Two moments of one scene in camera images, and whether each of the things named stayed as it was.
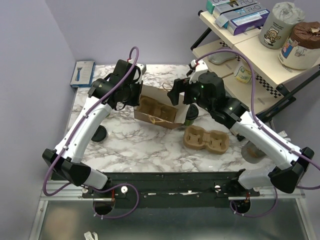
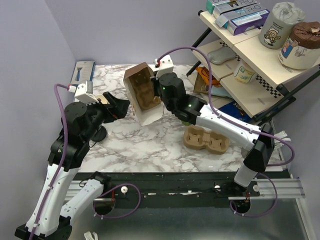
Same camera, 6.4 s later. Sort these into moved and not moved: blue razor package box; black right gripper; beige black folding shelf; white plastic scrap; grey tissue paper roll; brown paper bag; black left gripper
Moved: brown paper bag; black left gripper; black right gripper
Not moved: beige black folding shelf; blue razor package box; grey tissue paper roll; white plastic scrap
